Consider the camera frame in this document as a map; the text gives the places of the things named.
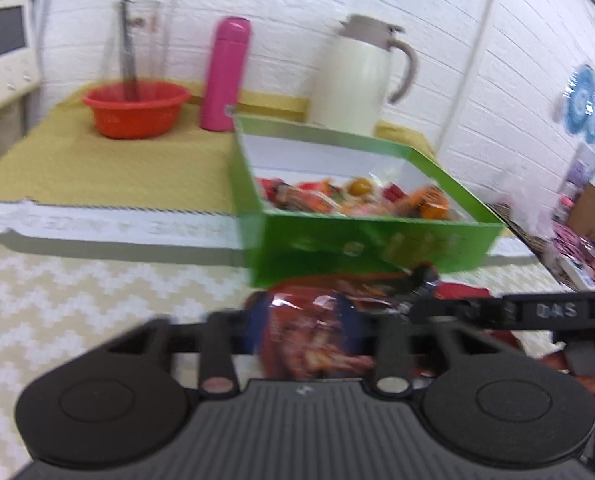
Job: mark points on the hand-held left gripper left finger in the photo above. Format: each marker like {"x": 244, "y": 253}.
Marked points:
{"x": 255, "y": 327}

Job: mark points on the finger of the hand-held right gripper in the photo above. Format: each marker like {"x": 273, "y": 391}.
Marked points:
{"x": 452, "y": 310}

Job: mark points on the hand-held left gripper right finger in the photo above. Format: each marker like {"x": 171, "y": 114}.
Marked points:
{"x": 353, "y": 327}

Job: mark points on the red snack packet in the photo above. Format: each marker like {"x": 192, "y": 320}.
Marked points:
{"x": 465, "y": 291}
{"x": 307, "y": 330}

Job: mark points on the green cardboard box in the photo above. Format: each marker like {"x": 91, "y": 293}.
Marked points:
{"x": 357, "y": 250}

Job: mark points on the person's right hand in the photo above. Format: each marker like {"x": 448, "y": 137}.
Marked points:
{"x": 565, "y": 362}

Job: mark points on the pink patterned packets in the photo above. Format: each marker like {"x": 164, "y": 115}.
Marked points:
{"x": 572, "y": 242}

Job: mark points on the brown cardboard box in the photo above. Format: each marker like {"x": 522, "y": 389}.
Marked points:
{"x": 592, "y": 210}

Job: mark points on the pile of assorted snack packets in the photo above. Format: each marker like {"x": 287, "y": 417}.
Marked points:
{"x": 347, "y": 197}

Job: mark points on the beige zigzag mat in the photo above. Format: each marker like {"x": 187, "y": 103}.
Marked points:
{"x": 77, "y": 305}

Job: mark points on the white lettered foam board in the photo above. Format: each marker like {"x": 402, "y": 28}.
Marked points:
{"x": 102, "y": 230}

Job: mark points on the yellow tablecloth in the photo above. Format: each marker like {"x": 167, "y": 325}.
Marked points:
{"x": 102, "y": 170}

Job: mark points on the red plastic basin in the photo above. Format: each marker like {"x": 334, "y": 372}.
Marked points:
{"x": 135, "y": 112}

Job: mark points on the cream thermal carafe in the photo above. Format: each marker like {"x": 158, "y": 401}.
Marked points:
{"x": 352, "y": 80}

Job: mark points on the pink thermos bottle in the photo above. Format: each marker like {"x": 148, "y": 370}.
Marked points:
{"x": 225, "y": 75}

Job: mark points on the clear glass pitcher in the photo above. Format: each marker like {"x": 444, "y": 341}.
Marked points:
{"x": 147, "y": 40}

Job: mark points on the black stirring stick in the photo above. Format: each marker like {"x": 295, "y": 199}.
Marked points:
{"x": 127, "y": 45}

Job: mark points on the white appliance with screen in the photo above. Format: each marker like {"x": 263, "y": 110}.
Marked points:
{"x": 2, "y": 50}

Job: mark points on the blue patterned wall decor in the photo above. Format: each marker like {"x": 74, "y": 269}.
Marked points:
{"x": 582, "y": 102}

